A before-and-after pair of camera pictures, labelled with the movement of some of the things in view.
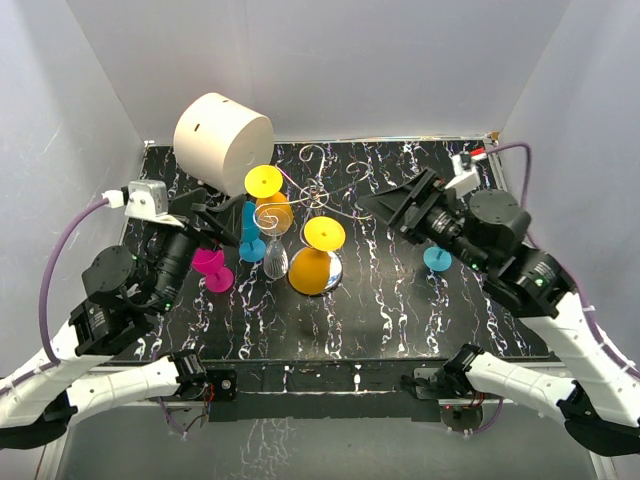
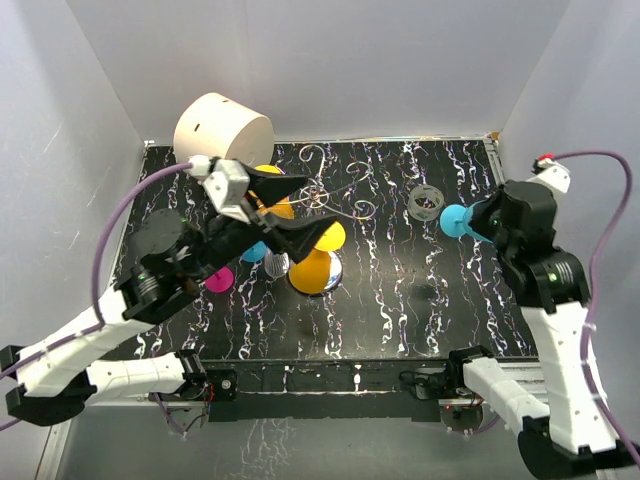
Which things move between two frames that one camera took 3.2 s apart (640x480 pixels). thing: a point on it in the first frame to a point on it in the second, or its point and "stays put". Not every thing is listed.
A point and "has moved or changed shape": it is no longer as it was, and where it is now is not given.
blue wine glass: (437, 259) has moved or changed shape
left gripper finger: (227, 219) to (298, 236)
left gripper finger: (191, 206) to (273, 188)
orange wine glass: (309, 267) stays put
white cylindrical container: (218, 140) stays put
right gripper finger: (387, 206) to (486, 219)
